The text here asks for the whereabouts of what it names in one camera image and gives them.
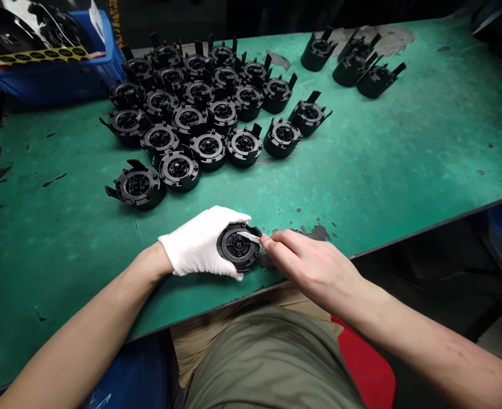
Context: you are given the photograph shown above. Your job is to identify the black round plastic housing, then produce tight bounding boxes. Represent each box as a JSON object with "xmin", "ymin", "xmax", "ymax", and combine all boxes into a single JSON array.
[
  {"xmin": 338, "ymin": 28, "xmax": 383, "ymax": 65},
  {"xmin": 300, "ymin": 26, "xmax": 338, "ymax": 72},
  {"xmin": 332, "ymin": 51, "xmax": 379, "ymax": 89},
  {"xmin": 356, "ymin": 59, "xmax": 406, "ymax": 100},
  {"xmin": 215, "ymin": 221, "xmax": 264, "ymax": 274}
]

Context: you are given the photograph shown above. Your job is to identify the person's body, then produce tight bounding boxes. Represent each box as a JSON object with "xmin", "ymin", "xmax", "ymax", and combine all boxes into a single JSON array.
[{"xmin": 184, "ymin": 306, "xmax": 367, "ymax": 409}]

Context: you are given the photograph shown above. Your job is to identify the yellow strip of black stickers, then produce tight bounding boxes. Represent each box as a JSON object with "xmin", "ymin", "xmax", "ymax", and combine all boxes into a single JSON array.
[{"xmin": 0, "ymin": 45, "xmax": 94, "ymax": 65}]

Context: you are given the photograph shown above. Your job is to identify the red stool seat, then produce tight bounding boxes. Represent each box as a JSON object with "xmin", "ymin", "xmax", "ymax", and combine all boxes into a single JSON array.
[{"xmin": 329, "ymin": 316, "xmax": 397, "ymax": 409}]

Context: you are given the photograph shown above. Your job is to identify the pile of shiny black discs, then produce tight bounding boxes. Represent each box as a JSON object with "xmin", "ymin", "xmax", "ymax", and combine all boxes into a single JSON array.
[{"xmin": 0, "ymin": 0, "xmax": 86, "ymax": 55}]

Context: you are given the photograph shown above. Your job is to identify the person's left hand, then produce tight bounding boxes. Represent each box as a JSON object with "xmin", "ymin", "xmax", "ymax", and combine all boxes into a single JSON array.
[{"xmin": 158, "ymin": 206, "xmax": 252, "ymax": 282}]

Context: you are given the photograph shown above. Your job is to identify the person's legs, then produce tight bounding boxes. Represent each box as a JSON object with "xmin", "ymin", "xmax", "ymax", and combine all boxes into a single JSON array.
[{"xmin": 169, "ymin": 286, "xmax": 335, "ymax": 389}]

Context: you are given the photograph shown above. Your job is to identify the blue plastic bin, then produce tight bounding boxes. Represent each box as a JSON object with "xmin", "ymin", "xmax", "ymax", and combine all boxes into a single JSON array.
[{"xmin": 0, "ymin": 8, "xmax": 127, "ymax": 106}]

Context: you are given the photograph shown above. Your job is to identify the cluster of black housings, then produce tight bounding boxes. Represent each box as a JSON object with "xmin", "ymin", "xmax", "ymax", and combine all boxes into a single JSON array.
[{"xmin": 98, "ymin": 35, "xmax": 333, "ymax": 212}]

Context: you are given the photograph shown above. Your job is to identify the green table mat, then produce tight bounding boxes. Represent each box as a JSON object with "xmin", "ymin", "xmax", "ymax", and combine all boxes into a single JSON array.
[{"xmin": 0, "ymin": 16, "xmax": 502, "ymax": 395}]

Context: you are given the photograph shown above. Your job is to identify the person's right hand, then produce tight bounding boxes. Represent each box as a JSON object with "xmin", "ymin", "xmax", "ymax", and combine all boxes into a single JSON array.
[{"xmin": 260, "ymin": 229, "xmax": 366, "ymax": 295}]

